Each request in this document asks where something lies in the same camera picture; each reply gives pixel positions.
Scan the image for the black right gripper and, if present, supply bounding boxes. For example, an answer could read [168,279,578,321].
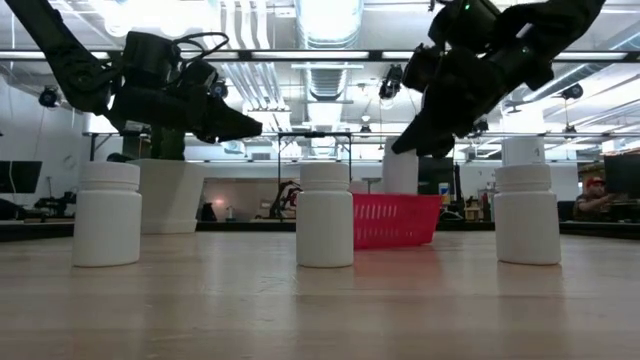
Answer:
[391,44,554,159]

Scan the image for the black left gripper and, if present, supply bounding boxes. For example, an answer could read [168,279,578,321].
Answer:
[107,84,264,145]

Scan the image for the red plastic basket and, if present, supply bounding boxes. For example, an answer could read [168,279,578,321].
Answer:
[352,193,444,251]

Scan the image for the black cabinet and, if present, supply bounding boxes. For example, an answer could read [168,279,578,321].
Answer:
[418,157,461,201]

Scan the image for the white hexagonal planter pot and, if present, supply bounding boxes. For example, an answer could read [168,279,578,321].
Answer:
[127,158,209,235]

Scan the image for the white round column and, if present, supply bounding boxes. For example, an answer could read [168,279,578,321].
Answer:
[501,137,547,169]

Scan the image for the black light bar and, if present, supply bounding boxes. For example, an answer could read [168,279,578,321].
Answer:
[0,48,640,63]

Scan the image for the person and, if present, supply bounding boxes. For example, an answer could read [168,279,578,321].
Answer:
[573,175,619,223]

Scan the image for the black computer monitor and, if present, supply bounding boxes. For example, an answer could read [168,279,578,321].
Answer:
[0,160,44,195]
[602,154,640,201]

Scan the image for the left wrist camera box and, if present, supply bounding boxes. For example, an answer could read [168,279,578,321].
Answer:
[175,58,220,101]

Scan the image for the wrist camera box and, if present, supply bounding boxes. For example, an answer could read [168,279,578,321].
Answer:
[402,43,447,94]
[175,58,220,101]

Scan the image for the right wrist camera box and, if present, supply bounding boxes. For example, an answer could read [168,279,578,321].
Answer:
[402,43,447,94]

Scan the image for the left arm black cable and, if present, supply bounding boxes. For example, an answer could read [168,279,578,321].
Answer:
[169,31,231,81]

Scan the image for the silver ventilation duct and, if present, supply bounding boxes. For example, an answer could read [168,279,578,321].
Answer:
[294,0,365,156]

